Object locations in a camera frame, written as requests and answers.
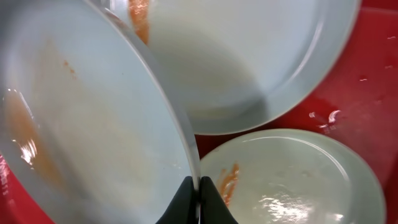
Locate white plate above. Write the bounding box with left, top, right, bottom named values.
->
left=86, top=0, right=362, bottom=136
left=1, top=1, right=200, bottom=223
left=200, top=129, right=386, bottom=224

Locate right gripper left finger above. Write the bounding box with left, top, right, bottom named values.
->
left=156, top=176, right=198, bottom=224

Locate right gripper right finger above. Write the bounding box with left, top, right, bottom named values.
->
left=200, top=176, right=238, bottom=224

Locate red plastic tray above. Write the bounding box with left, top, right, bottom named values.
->
left=0, top=0, right=398, bottom=224

